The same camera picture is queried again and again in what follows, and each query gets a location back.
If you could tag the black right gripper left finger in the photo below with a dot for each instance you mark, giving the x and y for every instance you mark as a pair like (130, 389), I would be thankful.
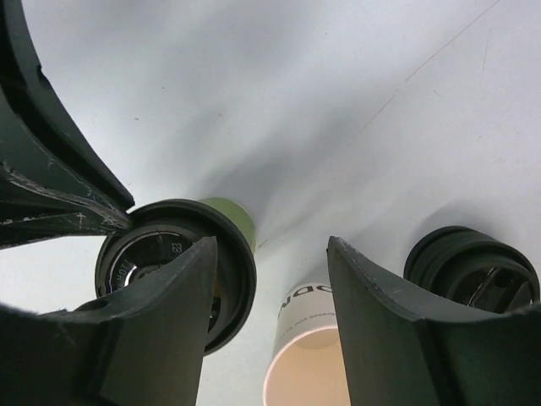
(141, 345)

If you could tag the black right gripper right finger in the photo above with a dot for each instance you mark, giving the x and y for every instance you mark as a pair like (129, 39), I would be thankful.
(403, 345)

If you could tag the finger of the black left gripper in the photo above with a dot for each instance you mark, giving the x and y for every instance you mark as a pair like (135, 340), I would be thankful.
(53, 184)

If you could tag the black coffee cup lid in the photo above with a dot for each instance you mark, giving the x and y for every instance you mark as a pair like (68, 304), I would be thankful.
(164, 230)

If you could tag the white paper cup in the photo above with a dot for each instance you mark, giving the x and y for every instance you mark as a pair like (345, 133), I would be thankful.
(307, 366)

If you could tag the green paper cup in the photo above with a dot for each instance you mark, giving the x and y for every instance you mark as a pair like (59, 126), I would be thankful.
(237, 215)

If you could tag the stack of black lids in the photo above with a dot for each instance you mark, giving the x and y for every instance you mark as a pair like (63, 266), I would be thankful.
(473, 269)

